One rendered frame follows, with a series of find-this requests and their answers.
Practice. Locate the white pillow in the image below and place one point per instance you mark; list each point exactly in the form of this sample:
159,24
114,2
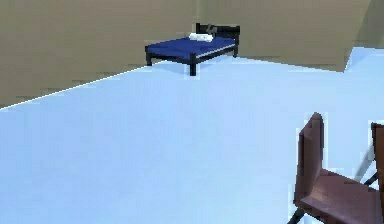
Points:
201,37

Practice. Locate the brown table with white legs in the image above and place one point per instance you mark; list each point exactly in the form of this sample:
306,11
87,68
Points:
378,146

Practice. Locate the brown chair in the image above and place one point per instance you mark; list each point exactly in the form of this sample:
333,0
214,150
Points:
328,190

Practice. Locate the blue bed with black frame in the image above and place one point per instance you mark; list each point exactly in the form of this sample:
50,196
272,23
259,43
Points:
186,47

